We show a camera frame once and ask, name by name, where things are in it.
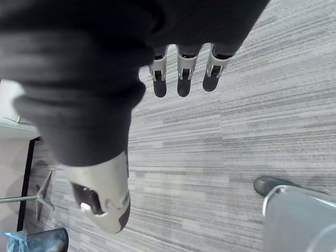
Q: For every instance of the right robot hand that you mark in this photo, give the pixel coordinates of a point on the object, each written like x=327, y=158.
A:
x=78, y=78

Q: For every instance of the white tea table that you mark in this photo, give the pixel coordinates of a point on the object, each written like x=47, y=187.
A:
x=18, y=147

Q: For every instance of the small black bin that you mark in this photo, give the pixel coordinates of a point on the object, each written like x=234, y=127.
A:
x=48, y=240

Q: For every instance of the blue plastic bin bag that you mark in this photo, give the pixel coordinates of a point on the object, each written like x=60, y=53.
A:
x=14, y=241

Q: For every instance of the chrome stool base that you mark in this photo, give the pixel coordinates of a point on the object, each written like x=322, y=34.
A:
x=39, y=195

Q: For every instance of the dark robot foot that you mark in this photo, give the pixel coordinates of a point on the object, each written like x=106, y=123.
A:
x=265, y=185

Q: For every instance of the silver robot leg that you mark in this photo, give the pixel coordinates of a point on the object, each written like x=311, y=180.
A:
x=299, y=223

